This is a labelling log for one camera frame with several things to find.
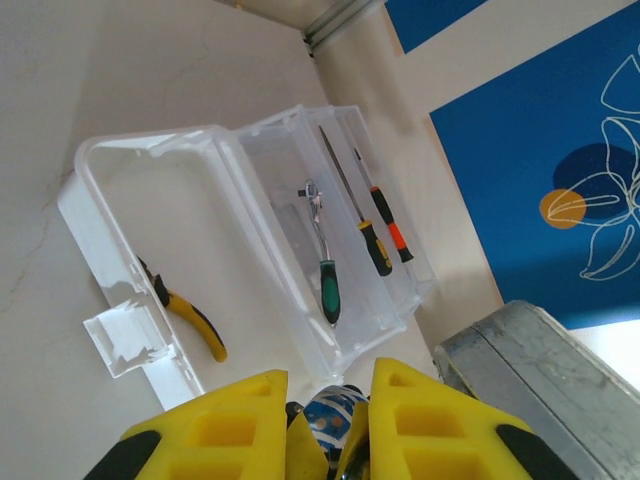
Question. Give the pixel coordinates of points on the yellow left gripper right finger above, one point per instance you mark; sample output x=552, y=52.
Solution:
x=435, y=430

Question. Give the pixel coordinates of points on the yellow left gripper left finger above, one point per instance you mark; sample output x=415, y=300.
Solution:
x=215, y=430

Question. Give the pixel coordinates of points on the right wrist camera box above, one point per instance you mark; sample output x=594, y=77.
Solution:
x=540, y=390

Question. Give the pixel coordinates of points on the aluminium frame post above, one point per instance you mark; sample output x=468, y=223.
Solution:
x=345, y=22

